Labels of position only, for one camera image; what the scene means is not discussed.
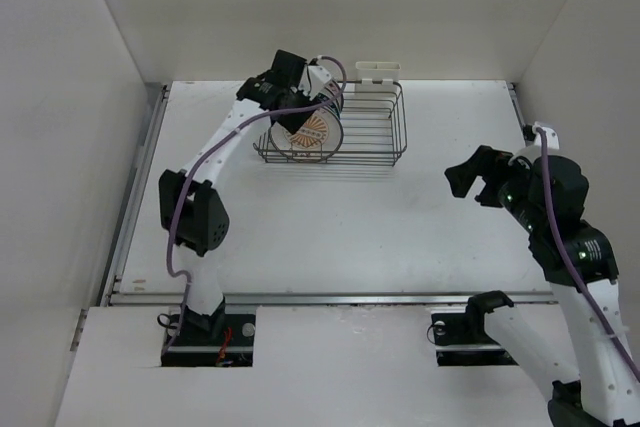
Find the white cutlery holder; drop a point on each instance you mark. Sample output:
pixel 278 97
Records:
pixel 374 77

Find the orange sunburst plate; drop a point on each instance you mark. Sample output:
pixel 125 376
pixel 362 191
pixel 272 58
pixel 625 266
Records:
pixel 316 140

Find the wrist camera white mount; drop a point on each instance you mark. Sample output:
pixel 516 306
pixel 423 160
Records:
pixel 537 136
pixel 314 79

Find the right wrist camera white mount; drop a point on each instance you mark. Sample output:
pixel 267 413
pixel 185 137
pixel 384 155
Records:
pixel 537 136

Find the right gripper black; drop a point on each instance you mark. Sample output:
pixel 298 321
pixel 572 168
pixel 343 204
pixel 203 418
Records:
pixel 462 175

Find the left side rail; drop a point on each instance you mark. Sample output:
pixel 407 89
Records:
pixel 113 268

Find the aluminium front rail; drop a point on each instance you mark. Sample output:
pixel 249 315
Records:
pixel 301 299

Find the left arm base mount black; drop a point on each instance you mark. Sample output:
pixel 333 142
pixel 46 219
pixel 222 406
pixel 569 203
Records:
pixel 226 341

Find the teal rim lettered plate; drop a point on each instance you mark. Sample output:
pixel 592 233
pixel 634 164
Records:
pixel 332 91

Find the grey wire dish rack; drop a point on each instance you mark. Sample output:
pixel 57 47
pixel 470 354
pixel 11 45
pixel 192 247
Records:
pixel 375 131

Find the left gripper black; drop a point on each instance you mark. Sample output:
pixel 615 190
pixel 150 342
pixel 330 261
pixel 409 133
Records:
pixel 291 121

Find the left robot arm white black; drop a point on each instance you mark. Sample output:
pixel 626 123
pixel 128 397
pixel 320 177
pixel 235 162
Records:
pixel 192 211

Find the right side rail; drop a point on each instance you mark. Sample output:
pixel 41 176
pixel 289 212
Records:
pixel 522 112

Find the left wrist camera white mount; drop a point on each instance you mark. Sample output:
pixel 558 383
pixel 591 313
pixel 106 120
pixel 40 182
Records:
pixel 314 79

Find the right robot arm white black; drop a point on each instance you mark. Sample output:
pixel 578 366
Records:
pixel 599 388

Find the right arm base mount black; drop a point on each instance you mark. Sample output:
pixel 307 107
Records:
pixel 457 346

